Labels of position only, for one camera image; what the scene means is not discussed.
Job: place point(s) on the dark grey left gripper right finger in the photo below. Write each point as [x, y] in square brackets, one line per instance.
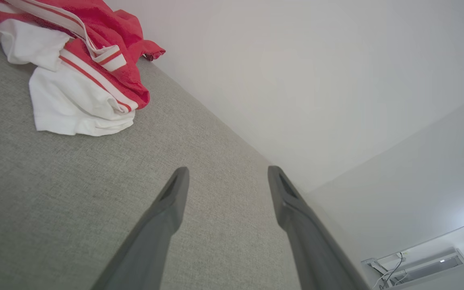
[308, 241]

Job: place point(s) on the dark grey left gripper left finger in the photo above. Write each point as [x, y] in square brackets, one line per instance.
[151, 241]

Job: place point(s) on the red and white basketball jersey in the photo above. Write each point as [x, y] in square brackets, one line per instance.
[95, 80]

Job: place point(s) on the white grey appliance unit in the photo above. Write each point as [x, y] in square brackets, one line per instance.
[429, 266]

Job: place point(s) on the grey fabric sofa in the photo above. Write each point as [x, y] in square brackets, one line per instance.
[54, 201]

